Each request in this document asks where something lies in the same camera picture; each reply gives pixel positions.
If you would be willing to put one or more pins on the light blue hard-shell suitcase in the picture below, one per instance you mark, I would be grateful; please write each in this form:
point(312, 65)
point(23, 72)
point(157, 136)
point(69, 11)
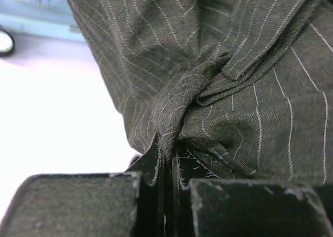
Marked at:
point(49, 18)

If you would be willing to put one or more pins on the suitcase wheel near front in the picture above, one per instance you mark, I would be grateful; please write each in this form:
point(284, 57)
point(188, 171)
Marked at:
point(7, 44)

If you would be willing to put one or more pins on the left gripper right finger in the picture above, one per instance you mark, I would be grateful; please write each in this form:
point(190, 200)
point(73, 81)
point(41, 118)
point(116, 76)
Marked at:
point(200, 203)

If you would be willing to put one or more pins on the dark grey pinstripe garment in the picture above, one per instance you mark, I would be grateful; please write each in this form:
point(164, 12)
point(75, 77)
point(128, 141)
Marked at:
point(245, 85)

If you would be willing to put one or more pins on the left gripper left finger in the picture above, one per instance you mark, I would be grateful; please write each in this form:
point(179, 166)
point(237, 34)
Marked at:
point(109, 204)

